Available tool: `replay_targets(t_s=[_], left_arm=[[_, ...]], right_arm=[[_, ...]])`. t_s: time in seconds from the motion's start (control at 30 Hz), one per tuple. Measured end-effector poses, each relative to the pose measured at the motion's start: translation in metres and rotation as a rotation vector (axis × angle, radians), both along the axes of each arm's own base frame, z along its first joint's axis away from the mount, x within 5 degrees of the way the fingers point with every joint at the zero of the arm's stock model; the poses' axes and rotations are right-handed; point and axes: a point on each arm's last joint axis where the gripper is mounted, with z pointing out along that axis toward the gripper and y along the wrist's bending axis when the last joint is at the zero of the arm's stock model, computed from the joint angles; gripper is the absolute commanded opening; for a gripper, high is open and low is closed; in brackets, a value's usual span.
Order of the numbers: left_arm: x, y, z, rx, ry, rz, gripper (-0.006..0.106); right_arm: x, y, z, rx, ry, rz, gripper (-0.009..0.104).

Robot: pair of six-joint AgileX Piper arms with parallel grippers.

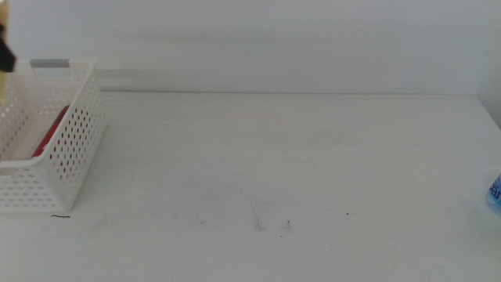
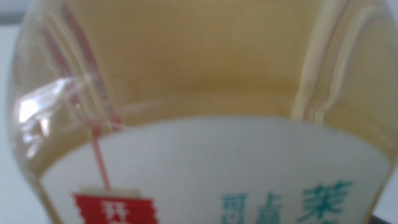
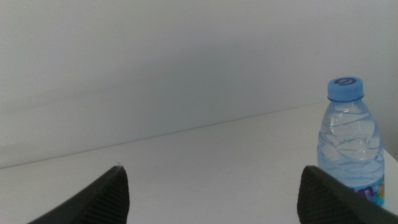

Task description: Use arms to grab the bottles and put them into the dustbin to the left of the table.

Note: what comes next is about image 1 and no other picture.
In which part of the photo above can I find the clear water bottle blue cap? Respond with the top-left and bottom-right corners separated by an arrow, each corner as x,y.
486,174 -> 501,215

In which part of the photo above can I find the red drink can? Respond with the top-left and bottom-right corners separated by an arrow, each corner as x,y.
31,104 -> 71,159

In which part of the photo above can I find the white perforated plastic basket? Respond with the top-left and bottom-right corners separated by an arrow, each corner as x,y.
0,59 -> 107,213

